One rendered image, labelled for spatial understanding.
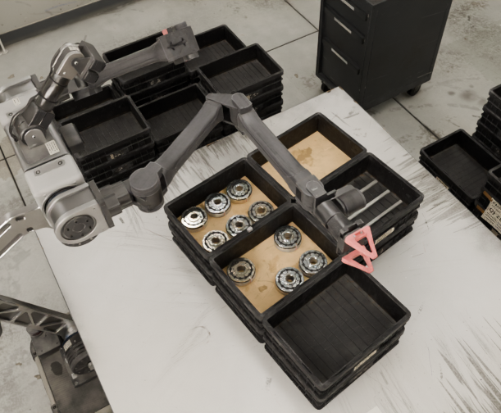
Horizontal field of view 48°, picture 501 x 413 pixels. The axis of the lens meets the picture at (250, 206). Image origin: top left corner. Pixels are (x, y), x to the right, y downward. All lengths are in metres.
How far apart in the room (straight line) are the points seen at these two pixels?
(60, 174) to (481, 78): 3.27
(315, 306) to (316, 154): 0.71
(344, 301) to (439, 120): 2.08
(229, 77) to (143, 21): 1.53
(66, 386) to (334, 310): 1.26
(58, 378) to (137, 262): 0.68
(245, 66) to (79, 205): 2.06
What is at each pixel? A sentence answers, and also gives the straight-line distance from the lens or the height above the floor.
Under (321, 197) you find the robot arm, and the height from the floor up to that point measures 1.48.
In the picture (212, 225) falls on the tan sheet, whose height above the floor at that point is 0.83.
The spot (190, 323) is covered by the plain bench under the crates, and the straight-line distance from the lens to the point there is 2.15.
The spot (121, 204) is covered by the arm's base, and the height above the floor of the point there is 1.46.
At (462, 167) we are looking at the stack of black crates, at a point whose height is 0.27.
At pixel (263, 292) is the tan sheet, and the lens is 2.04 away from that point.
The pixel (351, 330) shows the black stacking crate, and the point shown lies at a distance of 2.00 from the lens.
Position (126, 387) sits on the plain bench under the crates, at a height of 0.70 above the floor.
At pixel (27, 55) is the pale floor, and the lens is 4.65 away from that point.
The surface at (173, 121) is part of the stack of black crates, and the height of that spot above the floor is 0.38.
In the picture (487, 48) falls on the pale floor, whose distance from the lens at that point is 4.54.
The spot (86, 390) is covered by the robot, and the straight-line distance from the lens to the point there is 2.65.
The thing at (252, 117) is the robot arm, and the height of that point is 1.48.
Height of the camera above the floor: 2.63
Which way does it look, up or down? 53 degrees down
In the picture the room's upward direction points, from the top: 4 degrees counter-clockwise
